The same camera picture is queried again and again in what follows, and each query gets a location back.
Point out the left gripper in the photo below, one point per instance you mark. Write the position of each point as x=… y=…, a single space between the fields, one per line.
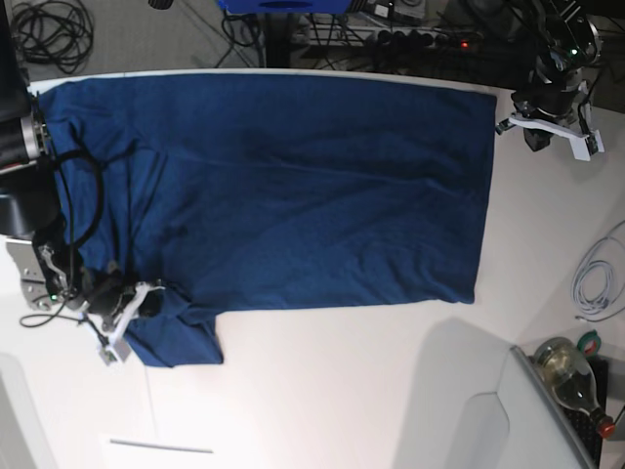
x=560 y=98

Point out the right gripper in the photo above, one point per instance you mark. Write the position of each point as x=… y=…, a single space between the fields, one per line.
x=104 y=294

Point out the blue t-shirt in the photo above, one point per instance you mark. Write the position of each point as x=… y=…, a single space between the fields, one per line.
x=249 y=192

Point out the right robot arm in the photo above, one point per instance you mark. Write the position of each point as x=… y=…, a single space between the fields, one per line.
x=38 y=223

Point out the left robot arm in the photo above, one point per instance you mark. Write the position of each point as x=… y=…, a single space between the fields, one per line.
x=566 y=40

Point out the black power strip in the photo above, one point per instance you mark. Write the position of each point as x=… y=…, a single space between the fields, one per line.
x=417 y=39

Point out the green tape roll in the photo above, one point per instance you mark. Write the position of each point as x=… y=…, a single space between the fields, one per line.
x=589 y=344

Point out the clear plastic bottle red cap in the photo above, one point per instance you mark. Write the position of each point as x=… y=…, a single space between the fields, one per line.
x=571 y=381

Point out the black tray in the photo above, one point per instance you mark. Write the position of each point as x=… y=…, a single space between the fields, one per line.
x=581 y=423

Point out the blue box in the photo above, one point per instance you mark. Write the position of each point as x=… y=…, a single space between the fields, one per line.
x=241 y=7

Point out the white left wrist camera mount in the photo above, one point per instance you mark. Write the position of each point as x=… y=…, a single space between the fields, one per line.
x=584 y=144

